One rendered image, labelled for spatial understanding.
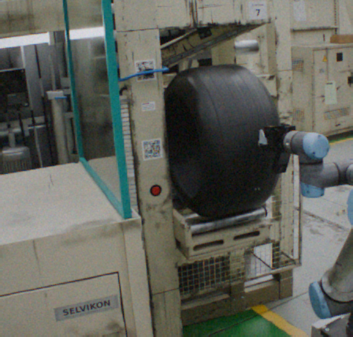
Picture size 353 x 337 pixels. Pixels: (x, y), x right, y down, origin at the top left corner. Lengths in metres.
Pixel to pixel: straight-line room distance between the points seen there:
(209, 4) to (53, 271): 1.42
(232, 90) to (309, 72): 4.61
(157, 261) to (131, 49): 0.82
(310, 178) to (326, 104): 5.12
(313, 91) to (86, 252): 5.51
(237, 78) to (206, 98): 0.16
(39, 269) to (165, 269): 1.00
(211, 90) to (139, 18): 0.36
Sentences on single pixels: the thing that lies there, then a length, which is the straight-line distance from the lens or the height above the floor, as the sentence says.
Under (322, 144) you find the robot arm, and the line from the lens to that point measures 1.50.
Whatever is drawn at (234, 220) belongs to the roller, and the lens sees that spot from 2.01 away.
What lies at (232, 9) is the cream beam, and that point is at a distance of 2.25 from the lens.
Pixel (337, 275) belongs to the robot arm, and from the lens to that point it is 1.41.
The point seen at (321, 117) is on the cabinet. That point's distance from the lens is 6.59.
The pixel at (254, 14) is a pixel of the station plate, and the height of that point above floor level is 1.68.
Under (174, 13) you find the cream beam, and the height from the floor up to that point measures 1.70.
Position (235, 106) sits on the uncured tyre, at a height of 1.37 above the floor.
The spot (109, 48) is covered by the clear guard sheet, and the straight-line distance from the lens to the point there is 1.04.
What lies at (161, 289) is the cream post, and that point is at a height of 0.64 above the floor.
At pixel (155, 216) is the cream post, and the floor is 0.96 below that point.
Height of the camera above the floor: 1.69
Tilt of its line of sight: 16 degrees down
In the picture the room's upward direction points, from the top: 4 degrees counter-clockwise
